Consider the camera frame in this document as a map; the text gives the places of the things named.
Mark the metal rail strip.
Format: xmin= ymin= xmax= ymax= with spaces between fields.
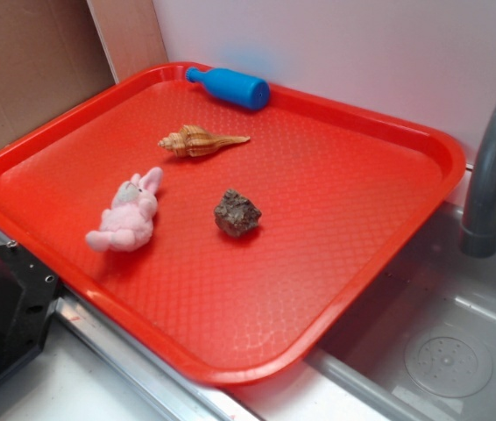
xmin=0 ymin=205 xmax=266 ymax=421

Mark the grey toy sink basin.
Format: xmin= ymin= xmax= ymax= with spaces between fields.
xmin=308 ymin=204 xmax=496 ymax=420

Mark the grey faucet spout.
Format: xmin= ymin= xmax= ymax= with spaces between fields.
xmin=460 ymin=63 xmax=496 ymax=260

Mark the blue plastic toy bottle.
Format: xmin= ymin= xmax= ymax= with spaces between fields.
xmin=186 ymin=67 xmax=271 ymax=111

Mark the dark brown rock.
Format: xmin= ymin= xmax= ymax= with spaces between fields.
xmin=214 ymin=189 xmax=262 ymax=239

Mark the striped spiral seashell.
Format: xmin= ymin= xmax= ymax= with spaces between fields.
xmin=157 ymin=125 xmax=251 ymax=158

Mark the brown cardboard panel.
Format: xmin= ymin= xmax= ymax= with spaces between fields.
xmin=0 ymin=1 xmax=167 ymax=149

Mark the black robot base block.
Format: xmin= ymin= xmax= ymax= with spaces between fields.
xmin=0 ymin=241 xmax=60 ymax=382

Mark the pink plush bunny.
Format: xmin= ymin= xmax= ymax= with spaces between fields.
xmin=85 ymin=167 xmax=163 ymax=253

